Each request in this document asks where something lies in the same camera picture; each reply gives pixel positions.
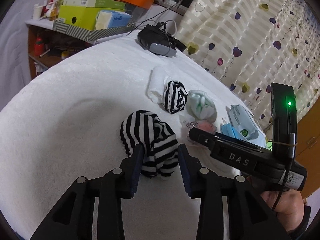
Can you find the blue face mask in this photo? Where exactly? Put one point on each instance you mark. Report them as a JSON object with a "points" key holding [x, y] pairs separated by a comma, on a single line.
{"points": [[228, 130]]}

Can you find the flat green white box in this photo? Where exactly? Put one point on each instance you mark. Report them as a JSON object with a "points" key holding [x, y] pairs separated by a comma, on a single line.
{"points": [[100, 2]]}

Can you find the red bottle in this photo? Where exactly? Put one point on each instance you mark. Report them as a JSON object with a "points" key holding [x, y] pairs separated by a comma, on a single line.
{"points": [[39, 46]]}

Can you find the black grey headset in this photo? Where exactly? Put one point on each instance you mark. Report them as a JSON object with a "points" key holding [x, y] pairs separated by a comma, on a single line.
{"points": [[156, 45]]}

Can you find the person's right forearm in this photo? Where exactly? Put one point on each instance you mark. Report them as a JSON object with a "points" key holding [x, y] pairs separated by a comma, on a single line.
{"points": [[303, 225]]}

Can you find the pink item in clear wrap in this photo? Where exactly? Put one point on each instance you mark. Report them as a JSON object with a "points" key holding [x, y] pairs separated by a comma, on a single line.
{"points": [[206, 126]]}

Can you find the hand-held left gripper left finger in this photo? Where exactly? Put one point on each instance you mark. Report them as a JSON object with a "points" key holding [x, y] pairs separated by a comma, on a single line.
{"points": [[135, 177]]}

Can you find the white towel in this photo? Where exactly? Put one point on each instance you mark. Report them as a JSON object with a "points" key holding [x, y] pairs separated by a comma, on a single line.
{"points": [[157, 85]]}

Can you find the heart print cream curtain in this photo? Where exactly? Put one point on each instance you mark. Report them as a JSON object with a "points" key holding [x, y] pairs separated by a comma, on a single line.
{"points": [[237, 42]]}

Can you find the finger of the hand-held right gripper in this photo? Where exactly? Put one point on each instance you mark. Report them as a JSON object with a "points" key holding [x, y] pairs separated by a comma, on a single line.
{"points": [[202, 137], [240, 143]]}

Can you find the blue white tissue pack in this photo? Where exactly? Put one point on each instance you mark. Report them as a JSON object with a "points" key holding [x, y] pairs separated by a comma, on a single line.
{"points": [[117, 18]]}

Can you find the light green cloth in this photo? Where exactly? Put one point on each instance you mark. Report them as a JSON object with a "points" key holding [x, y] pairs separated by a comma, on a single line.
{"points": [[202, 105]]}

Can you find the black white striped cloth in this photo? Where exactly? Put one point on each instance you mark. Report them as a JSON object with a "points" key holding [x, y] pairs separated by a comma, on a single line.
{"points": [[175, 97], [150, 140]]}

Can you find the amber glass bottle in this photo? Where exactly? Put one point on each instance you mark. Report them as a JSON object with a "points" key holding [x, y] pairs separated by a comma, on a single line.
{"points": [[53, 12]]}

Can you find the white paper cup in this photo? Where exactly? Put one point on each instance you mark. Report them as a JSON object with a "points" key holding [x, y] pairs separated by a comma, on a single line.
{"points": [[37, 11]]}

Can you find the small lime green box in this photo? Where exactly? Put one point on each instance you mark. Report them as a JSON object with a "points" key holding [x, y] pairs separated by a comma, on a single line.
{"points": [[82, 17]]}

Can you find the grey striped cardboard box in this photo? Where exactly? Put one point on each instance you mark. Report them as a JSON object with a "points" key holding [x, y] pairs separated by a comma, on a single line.
{"points": [[82, 33]]}

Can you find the person's right hand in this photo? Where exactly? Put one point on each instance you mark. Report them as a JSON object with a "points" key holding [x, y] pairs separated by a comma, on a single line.
{"points": [[285, 205]]}

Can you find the wooden wardrobe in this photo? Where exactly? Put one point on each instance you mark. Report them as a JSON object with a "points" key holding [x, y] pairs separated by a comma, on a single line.
{"points": [[310, 142]]}

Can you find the wooden side cabinet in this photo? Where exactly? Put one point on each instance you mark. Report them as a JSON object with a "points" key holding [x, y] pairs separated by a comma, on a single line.
{"points": [[31, 45]]}

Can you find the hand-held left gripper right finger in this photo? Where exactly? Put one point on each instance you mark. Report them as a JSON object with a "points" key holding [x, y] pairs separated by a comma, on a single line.
{"points": [[187, 180]]}

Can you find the blue wet wipes pack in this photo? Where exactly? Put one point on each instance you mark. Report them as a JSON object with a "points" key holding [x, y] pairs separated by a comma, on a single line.
{"points": [[240, 116]]}

